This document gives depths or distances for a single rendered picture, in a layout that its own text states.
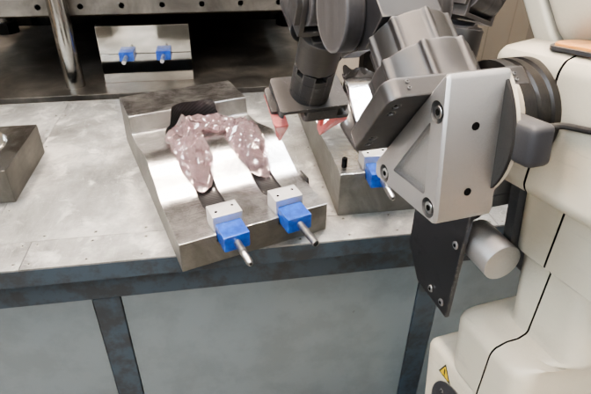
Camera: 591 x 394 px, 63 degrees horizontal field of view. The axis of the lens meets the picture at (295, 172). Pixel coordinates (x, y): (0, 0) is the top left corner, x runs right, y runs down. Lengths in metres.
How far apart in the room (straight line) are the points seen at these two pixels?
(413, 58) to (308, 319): 0.76
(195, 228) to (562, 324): 0.52
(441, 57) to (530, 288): 0.31
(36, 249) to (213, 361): 0.43
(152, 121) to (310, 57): 0.54
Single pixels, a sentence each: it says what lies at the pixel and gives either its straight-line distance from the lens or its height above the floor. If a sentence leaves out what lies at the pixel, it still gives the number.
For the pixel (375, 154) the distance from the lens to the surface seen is 0.88.
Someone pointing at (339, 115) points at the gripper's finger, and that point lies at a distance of 0.71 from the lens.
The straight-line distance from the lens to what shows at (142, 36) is 1.58.
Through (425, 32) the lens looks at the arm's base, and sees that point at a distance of 0.40.
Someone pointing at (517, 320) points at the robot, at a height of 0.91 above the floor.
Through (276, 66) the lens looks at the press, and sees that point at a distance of 1.70.
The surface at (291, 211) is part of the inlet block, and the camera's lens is 0.80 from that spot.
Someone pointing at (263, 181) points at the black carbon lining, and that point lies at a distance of 0.90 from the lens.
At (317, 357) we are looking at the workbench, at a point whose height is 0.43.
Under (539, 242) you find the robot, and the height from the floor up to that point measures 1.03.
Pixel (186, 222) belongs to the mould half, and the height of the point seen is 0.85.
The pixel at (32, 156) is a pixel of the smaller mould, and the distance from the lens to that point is 1.16.
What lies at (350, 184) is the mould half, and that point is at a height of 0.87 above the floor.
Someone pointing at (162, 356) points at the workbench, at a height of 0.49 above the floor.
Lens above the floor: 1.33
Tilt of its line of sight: 31 degrees down
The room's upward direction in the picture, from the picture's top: 1 degrees clockwise
